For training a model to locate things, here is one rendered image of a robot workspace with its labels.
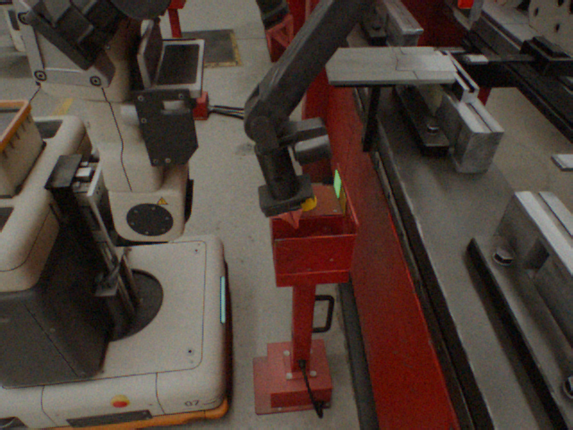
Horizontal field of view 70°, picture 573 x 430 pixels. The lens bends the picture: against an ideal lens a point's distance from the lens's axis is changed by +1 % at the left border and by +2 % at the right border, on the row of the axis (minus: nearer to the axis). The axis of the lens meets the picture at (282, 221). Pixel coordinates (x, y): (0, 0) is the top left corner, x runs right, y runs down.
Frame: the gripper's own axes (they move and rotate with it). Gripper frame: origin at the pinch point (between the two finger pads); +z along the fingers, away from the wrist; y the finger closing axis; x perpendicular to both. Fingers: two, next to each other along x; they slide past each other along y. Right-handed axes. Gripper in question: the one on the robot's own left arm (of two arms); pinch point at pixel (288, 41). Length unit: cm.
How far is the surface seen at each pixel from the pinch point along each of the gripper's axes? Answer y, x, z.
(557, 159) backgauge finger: -57, -31, 15
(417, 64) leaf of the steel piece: -18.4, -23.8, 11.5
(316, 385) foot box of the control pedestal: -48, 36, 80
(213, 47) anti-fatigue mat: 270, 74, 73
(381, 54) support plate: -11.4, -18.4, 8.9
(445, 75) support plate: -24.6, -27.2, 13.4
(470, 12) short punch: -22.3, -34.7, 4.4
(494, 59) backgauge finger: -18.8, -39.4, 19.1
